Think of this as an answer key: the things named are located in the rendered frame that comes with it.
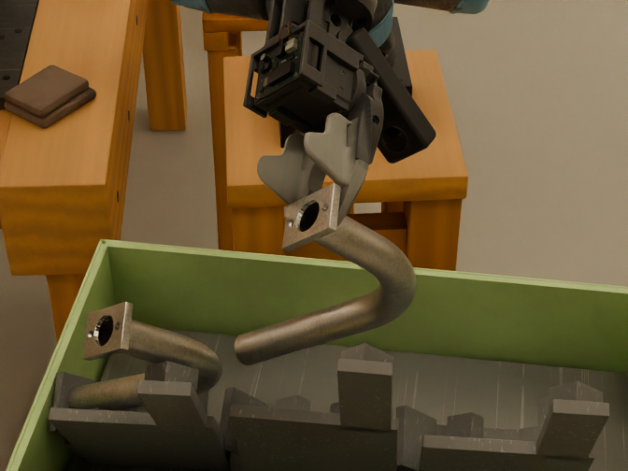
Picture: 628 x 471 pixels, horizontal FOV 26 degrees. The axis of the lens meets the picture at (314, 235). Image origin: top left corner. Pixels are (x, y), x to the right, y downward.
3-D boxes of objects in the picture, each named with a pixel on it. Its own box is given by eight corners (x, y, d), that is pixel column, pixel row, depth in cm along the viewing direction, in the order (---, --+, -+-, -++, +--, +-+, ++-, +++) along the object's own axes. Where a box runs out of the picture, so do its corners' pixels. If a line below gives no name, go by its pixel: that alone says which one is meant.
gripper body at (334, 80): (239, 114, 109) (257, -4, 115) (318, 160, 114) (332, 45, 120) (303, 78, 104) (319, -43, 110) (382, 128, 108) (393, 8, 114)
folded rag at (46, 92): (57, 78, 189) (54, 60, 187) (98, 97, 185) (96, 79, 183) (3, 110, 183) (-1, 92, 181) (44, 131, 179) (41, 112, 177)
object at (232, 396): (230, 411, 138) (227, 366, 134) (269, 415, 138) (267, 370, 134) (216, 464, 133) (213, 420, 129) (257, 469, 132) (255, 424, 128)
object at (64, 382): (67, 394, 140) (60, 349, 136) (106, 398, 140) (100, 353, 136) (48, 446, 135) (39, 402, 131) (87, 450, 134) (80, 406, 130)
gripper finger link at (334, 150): (286, 201, 102) (290, 107, 107) (343, 233, 105) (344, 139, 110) (314, 183, 100) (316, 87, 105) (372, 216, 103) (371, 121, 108)
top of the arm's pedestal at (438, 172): (435, 70, 207) (435, 48, 204) (466, 199, 182) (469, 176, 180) (223, 78, 205) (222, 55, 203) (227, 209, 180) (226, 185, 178)
